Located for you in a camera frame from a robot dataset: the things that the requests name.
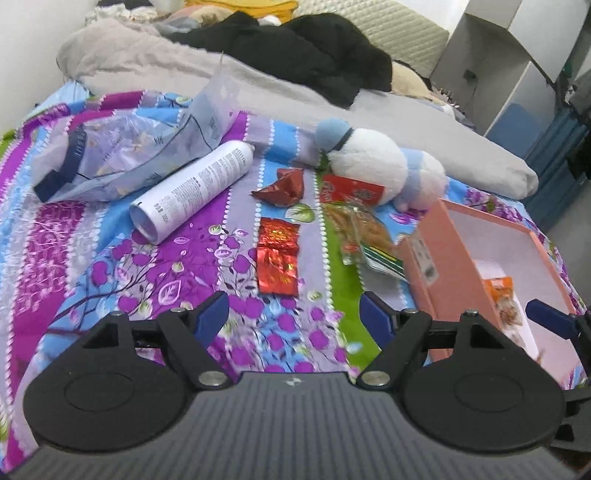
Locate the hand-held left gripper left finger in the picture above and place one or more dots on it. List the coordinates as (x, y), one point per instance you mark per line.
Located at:
(210, 314)

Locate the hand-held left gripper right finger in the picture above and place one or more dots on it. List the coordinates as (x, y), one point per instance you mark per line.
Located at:
(374, 314)

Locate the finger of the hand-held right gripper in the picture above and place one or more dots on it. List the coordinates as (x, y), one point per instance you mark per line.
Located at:
(549, 318)

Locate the orange snack packet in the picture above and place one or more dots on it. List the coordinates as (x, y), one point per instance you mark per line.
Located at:
(505, 304)

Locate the green striped snack packet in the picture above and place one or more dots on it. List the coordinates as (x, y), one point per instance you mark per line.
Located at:
(385, 263)

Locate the pink cardboard box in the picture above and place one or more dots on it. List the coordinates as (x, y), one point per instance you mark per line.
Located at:
(452, 295)

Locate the yellow snack packet red label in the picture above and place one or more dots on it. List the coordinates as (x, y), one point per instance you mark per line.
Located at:
(364, 230)

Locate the red foil snack packet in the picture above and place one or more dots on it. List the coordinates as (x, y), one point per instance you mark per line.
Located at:
(277, 258)

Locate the dark red snack packet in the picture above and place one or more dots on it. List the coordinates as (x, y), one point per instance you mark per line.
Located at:
(281, 187)

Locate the floral bed sheet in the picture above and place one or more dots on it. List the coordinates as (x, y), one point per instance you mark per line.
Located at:
(138, 286)

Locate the white spray can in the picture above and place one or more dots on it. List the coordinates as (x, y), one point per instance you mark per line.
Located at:
(198, 184)

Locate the white blue plush toy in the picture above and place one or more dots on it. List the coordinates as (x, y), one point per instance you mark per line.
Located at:
(369, 157)

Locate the blue curtain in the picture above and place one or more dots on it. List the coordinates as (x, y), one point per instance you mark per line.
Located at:
(554, 138)

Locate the blue chair back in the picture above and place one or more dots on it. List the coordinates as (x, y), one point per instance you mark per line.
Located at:
(512, 124)

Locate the grey blanket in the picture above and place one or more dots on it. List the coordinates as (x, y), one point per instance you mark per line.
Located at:
(277, 92)

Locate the beige pillow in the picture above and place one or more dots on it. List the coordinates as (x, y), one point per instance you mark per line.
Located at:
(406, 78)

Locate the grey white cabinet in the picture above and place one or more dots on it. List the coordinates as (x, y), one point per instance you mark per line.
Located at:
(508, 55)

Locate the black jacket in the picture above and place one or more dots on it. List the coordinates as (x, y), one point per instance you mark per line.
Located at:
(323, 50)

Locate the cream quilted headboard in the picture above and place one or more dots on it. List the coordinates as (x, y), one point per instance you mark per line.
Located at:
(406, 32)

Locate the yellow pillow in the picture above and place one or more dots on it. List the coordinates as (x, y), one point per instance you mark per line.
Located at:
(249, 7)

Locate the pile of clothes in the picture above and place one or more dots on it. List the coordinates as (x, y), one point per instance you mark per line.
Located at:
(120, 9)

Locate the wall outlet with plug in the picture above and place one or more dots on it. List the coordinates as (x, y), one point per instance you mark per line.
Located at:
(471, 74)

